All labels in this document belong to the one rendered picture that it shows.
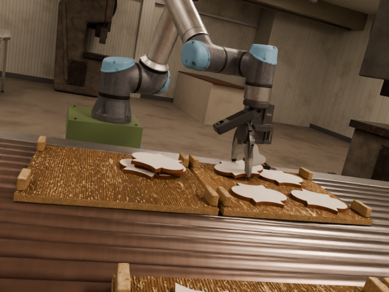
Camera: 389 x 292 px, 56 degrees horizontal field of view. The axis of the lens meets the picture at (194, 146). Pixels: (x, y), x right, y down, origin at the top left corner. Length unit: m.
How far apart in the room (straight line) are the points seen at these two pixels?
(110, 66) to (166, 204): 0.71
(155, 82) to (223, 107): 6.39
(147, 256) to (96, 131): 0.80
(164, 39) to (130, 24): 8.51
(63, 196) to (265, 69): 0.60
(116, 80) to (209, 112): 6.39
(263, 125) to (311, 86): 10.02
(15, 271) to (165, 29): 1.00
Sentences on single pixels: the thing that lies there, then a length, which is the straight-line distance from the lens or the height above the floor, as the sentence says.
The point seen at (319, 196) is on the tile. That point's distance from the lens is 1.06.
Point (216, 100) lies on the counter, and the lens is 7.71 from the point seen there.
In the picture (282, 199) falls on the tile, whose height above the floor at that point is 0.95.
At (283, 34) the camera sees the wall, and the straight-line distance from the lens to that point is 10.43.
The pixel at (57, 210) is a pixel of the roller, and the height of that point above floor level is 0.91.
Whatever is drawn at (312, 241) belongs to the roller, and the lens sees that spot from 0.85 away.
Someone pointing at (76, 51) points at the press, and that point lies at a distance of 8.58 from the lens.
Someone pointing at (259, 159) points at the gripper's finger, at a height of 1.00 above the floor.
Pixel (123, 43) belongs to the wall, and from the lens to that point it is 9.85.
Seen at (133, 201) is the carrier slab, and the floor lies 0.94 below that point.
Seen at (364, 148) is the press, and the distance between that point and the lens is 4.97.
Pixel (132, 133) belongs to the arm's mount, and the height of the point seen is 0.93.
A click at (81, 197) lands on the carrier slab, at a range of 0.76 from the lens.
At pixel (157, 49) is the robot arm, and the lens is 1.40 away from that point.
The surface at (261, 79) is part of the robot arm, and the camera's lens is 1.02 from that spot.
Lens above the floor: 1.24
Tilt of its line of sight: 13 degrees down
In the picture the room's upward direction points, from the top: 11 degrees clockwise
